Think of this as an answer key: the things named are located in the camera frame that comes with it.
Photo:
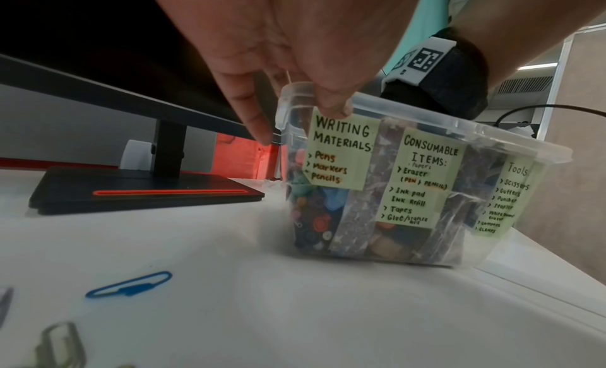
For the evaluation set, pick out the ceiling air vent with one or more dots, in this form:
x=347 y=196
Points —
x=525 y=84

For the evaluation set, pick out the person's right forearm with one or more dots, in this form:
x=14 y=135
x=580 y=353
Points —
x=521 y=18

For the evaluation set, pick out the black marker wristband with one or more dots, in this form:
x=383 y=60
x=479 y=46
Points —
x=464 y=78

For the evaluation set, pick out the green backdrop cloth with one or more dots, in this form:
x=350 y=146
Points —
x=416 y=29

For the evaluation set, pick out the clear plastic storage box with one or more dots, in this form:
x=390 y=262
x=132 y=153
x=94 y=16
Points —
x=426 y=232

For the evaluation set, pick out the ceiling light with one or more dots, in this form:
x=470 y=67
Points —
x=537 y=66

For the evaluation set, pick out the black computer monitor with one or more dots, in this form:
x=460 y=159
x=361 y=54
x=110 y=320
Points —
x=94 y=41

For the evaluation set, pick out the white desk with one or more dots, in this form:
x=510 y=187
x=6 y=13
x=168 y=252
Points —
x=284 y=303

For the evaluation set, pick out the black monitor stand base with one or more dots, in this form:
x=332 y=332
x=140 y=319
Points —
x=142 y=183

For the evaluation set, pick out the person's left hand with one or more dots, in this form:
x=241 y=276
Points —
x=284 y=33

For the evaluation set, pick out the bundle of pens and markers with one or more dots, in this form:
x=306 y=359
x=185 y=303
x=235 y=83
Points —
x=312 y=209

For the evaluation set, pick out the white partition panel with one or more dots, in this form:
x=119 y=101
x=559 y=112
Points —
x=577 y=153

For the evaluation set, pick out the blue paper clip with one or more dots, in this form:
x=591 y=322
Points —
x=128 y=291

